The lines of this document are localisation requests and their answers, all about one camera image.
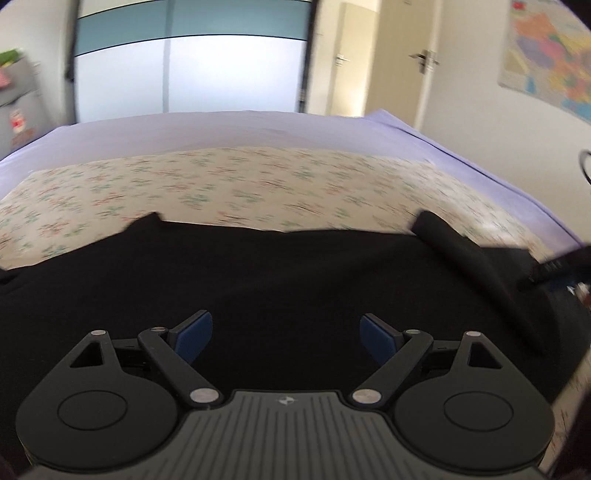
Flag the white hallway door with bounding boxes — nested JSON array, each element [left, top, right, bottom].
[[326, 2, 382, 117]]

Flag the cream room door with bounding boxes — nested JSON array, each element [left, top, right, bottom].
[[365, 0, 446, 132]]

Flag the purple bed sheet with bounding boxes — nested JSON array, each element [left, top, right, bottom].
[[0, 108, 585, 244]]

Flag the black pants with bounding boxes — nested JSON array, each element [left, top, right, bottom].
[[0, 210, 591, 480]]

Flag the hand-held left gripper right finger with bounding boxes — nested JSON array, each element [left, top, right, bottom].
[[350, 313, 519, 409]]

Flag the dark door handle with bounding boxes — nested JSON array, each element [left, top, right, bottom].
[[409, 50, 440, 75]]

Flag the colourful wall map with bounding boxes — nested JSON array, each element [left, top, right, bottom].
[[498, 0, 591, 125]]

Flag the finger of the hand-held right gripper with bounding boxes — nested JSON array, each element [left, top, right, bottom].
[[516, 246, 591, 291]]

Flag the white and blue wardrobe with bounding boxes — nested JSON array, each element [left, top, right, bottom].
[[65, 0, 319, 124]]

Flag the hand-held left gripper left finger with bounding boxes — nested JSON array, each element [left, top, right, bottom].
[[51, 310, 223, 409]]

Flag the floral bed sheet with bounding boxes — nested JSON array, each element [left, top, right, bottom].
[[0, 147, 591, 462]]

